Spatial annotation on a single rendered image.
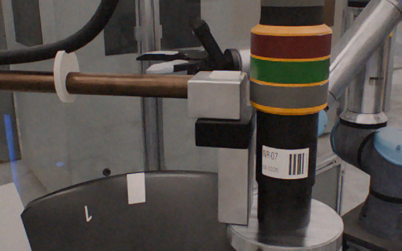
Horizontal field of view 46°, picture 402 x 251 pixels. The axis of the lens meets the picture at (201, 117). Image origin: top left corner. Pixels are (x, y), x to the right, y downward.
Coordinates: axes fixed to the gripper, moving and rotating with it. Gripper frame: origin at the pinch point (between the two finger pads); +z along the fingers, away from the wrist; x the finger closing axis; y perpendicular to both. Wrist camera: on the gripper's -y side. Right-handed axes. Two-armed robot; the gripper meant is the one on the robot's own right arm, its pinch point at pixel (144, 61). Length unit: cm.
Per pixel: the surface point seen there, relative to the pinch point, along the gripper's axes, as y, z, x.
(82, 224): -1, 18, -55
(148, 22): -6.3, -2.8, 8.4
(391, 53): 123, -384, 366
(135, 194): -3, 13, -55
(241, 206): -13, 10, -72
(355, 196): 170, -197, 162
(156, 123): 17.8, -3.8, 6.9
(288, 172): -16, 8, -74
